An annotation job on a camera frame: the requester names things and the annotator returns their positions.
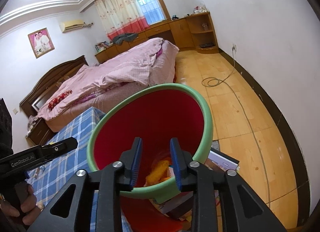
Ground wooden bed with headboard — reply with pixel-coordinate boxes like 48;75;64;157
19;37;180;132

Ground red floral pillow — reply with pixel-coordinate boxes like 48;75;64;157
48;90;73;111

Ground window with bars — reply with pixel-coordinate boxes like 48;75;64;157
138;0;166;25

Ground framed wedding photo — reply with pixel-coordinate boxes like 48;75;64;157
28;28;55;58

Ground green cable on floor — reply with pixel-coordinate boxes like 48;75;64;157
201;47;272;204

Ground floral curtain with red hem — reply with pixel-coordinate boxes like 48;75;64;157
94;0;149;40

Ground items on corner shelf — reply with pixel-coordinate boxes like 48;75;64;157
193;5;208;14

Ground dark clothes pile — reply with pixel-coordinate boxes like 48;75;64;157
112;33;138;45

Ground framed pictures on cabinet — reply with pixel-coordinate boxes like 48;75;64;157
95;41;112;53

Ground white air conditioner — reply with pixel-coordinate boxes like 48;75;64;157
59;20;85;33

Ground long wooden cabinet desk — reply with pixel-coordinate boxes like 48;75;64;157
95;12;219;64

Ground blue plaid tablecloth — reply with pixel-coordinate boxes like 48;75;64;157
24;106;131;232

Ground clutter on nightstand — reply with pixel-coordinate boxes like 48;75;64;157
27;116;38;135

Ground yellow foam net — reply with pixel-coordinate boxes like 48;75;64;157
144;157;171;186

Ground pink bed quilt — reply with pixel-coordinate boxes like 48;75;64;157
37;37;180;121

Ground red green trash bin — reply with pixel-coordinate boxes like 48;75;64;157
87;83;213;231

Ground dark wooden nightstand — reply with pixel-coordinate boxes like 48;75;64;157
26;118;56;145

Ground person's left hand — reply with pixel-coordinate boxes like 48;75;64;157
1;183;41;225

